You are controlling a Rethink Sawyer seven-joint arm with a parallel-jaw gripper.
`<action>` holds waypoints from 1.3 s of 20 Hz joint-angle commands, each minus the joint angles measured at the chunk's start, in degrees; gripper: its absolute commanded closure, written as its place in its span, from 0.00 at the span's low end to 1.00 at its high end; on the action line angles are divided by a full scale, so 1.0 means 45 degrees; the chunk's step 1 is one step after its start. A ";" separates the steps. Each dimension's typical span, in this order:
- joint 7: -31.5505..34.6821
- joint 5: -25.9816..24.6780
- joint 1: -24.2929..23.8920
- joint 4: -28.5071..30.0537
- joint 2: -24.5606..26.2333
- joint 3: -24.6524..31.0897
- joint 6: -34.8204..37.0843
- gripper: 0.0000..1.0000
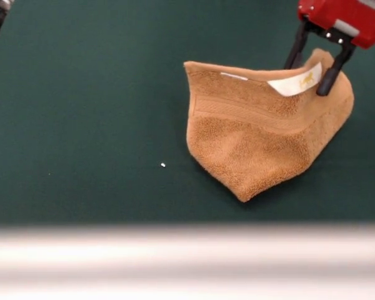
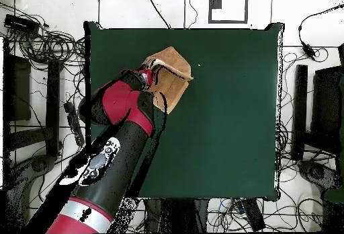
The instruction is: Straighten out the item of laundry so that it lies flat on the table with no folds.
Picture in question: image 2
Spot dark green table cloth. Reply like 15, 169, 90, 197
83, 20, 286, 202

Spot black box under table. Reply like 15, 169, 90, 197
143, 198, 210, 234

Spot black power strip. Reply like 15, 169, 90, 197
240, 198, 267, 232
63, 101, 86, 147

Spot dark grey wheeled base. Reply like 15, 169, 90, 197
297, 159, 344, 192
5, 153, 58, 234

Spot grey square floor frame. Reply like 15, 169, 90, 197
208, 0, 249, 24

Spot black adapter with cable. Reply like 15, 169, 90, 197
298, 3, 344, 61

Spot black upright stand bar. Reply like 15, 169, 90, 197
292, 64, 309, 161
44, 58, 62, 157

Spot black power brick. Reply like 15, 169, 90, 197
3, 13, 41, 35

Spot orange terry towel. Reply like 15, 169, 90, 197
141, 46, 194, 114

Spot tangled black cables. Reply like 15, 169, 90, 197
275, 48, 330, 173
0, 2, 87, 69

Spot thin black floor cable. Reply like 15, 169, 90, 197
187, 0, 199, 30

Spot black stand frame panel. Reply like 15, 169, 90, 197
1, 36, 32, 153
310, 65, 344, 155

